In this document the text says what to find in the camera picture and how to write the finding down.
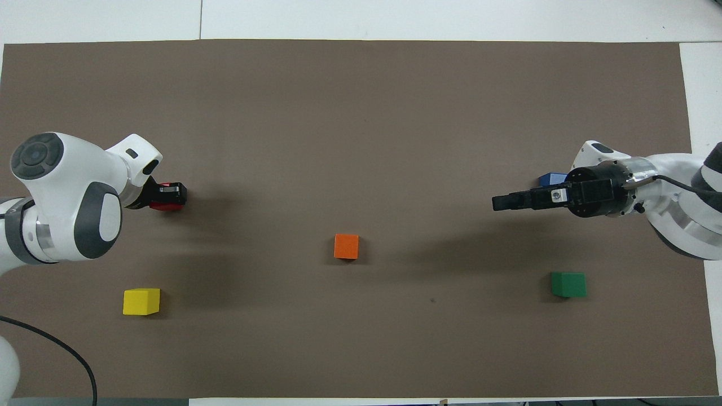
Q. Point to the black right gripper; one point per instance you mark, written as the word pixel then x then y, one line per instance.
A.
pixel 592 194

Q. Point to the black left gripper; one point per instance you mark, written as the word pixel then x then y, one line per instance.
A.
pixel 145 196

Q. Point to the red wooden block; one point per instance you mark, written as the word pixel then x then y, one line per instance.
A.
pixel 166 207

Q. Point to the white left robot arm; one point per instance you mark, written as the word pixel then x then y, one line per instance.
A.
pixel 73 186

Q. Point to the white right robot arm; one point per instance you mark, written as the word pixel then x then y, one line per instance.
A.
pixel 677 220

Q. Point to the blue wooden block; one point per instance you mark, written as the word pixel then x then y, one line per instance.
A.
pixel 551 179

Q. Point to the green wooden block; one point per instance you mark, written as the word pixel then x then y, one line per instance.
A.
pixel 568 285

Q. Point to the yellow wooden block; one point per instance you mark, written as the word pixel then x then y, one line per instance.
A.
pixel 141 301

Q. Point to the orange wooden block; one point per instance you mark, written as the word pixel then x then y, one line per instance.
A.
pixel 346 247

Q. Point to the brown table mat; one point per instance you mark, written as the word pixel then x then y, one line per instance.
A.
pixel 361 113

